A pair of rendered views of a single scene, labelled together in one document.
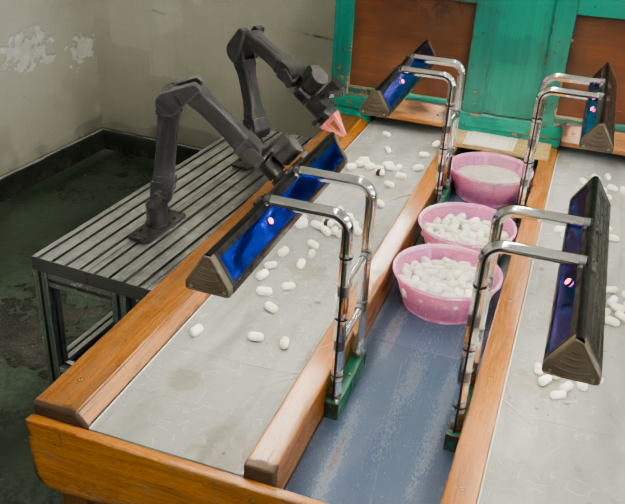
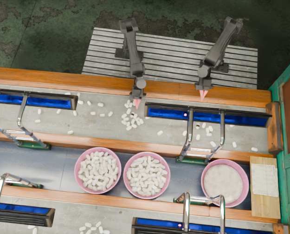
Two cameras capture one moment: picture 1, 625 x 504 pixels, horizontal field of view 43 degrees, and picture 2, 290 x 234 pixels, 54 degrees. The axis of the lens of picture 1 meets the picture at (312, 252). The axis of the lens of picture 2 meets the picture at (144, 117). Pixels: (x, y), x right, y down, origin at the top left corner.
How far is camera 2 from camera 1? 210 cm
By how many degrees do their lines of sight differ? 59
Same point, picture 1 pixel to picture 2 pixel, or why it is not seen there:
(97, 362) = (13, 74)
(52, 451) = not seen: outside the picture
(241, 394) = (10, 116)
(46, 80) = not seen: outside the picture
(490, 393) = (15, 192)
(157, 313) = (42, 79)
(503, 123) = (283, 185)
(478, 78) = not seen: outside the picture
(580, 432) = (5, 225)
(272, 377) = not seen: hidden behind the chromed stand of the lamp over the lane
